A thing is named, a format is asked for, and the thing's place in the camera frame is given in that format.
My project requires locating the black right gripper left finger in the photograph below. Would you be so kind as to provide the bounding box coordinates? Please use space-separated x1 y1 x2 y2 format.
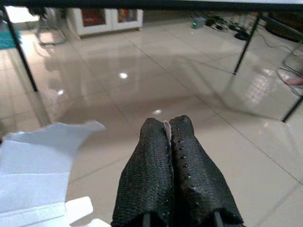
111 117 175 226

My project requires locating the black table frame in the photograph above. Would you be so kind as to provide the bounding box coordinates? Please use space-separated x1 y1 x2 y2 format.
0 0 303 12

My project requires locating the black cable heap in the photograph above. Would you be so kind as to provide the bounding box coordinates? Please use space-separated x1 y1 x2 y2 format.
205 14 252 40

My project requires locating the dark brown floor mat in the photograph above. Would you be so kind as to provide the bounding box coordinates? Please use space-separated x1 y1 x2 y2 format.
264 11 303 44

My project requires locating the chrome cantilever chair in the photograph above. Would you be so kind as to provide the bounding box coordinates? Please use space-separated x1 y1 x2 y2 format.
35 9 67 46

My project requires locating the white paper sheet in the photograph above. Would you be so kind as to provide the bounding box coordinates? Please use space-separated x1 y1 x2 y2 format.
0 121 106 227

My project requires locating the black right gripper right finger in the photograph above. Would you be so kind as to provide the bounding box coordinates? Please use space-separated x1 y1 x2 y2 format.
169 114 245 225

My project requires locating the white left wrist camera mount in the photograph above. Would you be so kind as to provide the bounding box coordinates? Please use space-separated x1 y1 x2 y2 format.
64 196 112 227

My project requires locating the white glass-door cabinet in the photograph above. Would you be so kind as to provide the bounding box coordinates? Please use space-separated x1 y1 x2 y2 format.
67 8 144 39

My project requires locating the teal rug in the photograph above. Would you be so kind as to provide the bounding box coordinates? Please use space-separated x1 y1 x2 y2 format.
0 30 18 51

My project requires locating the thin black table leg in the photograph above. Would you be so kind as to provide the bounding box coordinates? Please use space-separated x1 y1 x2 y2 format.
281 96 303 123
2 8 38 92
233 13 264 75

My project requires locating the chrome chair with pink cloth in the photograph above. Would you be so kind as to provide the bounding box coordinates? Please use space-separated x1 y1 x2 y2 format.
276 44 303 96

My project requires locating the black floor cable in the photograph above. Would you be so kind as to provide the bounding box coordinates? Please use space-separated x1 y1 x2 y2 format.
257 34 293 52

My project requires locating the grey box with green light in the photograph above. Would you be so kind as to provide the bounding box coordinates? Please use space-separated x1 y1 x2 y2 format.
191 17 206 30

